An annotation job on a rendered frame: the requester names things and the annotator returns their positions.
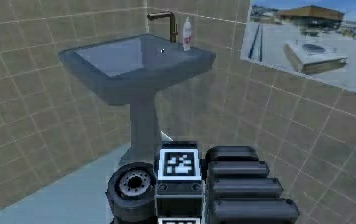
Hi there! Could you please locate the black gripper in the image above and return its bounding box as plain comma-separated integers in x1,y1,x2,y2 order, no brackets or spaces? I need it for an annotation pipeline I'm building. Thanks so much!
105,161,158,224

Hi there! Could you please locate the white soap bottle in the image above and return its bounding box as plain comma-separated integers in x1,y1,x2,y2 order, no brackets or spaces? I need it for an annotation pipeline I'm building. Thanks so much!
182,16,194,52

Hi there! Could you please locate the bronze faucet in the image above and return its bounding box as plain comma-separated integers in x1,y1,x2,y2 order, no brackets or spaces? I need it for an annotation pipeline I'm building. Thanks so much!
146,10,180,44

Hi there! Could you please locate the grey pedestal sink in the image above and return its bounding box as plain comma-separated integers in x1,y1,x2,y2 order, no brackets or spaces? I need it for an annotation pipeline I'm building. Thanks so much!
57,33,217,166

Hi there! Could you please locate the window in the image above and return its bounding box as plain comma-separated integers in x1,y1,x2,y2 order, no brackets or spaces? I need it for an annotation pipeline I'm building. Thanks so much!
239,0,356,98

